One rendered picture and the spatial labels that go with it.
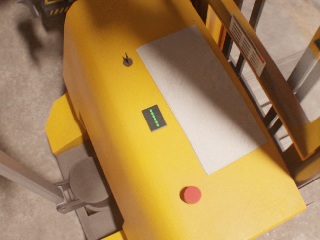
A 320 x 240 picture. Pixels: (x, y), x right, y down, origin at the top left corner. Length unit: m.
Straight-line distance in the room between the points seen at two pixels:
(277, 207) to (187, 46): 0.46
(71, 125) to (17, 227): 0.65
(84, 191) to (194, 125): 0.58
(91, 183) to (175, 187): 0.54
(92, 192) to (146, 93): 0.53
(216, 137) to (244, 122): 0.08
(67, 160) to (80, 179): 0.21
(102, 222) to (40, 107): 0.79
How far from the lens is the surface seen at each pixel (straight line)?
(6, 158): 0.90
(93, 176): 1.31
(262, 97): 1.82
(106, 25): 1.01
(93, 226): 1.44
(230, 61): 1.44
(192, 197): 0.78
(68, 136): 1.47
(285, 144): 1.77
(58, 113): 1.52
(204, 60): 0.93
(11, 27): 2.33
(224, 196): 0.82
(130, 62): 0.92
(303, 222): 1.82
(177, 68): 0.92
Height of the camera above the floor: 1.70
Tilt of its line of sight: 69 degrees down
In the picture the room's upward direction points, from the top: 4 degrees counter-clockwise
